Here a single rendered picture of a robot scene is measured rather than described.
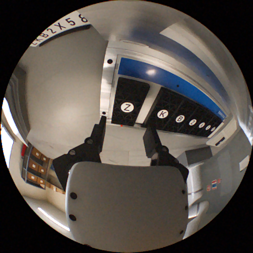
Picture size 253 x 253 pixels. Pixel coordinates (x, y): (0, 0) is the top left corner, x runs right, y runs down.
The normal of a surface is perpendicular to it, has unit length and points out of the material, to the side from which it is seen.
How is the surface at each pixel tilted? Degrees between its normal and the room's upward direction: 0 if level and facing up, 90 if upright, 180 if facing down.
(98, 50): 0
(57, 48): 0
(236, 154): 90
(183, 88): 0
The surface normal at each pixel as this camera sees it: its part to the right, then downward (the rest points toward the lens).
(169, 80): -0.01, 0.77
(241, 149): -1.00, -0.01
